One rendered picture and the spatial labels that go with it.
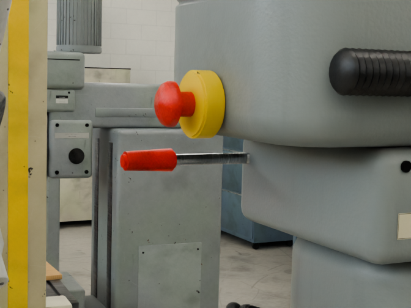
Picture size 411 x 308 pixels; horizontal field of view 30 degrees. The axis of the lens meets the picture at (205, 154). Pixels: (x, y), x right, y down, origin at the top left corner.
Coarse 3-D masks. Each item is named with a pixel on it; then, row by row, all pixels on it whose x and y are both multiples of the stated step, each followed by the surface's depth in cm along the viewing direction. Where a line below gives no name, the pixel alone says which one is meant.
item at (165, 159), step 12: (120, 156) 76; (132, 156) 75; (144, 156) 76; (156, 156) 76; (168, 156) 76; (180, 156) 78; (192, 156) 78; (204, 156) 79; (216, 156) 79; (228, 156) 80; (240, 156) 81; (132, 168) 75; (144, 168) 76; (156, 168) 76; (168, 168) 77
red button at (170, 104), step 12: (168, 84) 65; (156, 96) 66; (168, 96) 65; (180, 96) 65; (192, 96) 66; (156, 108) 66; (168, 108) 65; (180, 108) 65; (192, 108) 66; (168, 120) 65
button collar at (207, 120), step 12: (192, 72) 67; (204, 72) 66; (180, 84) 69; (192, 84) 67; (204, 84) 65; (216, 84) 65; (204, 96) 65; (216, 96) 65; (204, 108) 65; (216, 108) 65; (180, 120) 69; (192, 120) 67; (204, 120) 65; (216, 120) 65; (192, 132) 67; (204, 132) 66; (216, 132) 66
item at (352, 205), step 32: (256, 160) 80; (288, 160) 74; (320, 160) 69; (352, 160) 65; (384, 160) 63; (256, 192) 80; (288, 192) 74; (320, 192) 70; (352, 192) 65; (384, 192) 63; (288, 224) 75; (320, 224) 70; (352, 224) 65; (384, 224) 63; (384, 256) 63
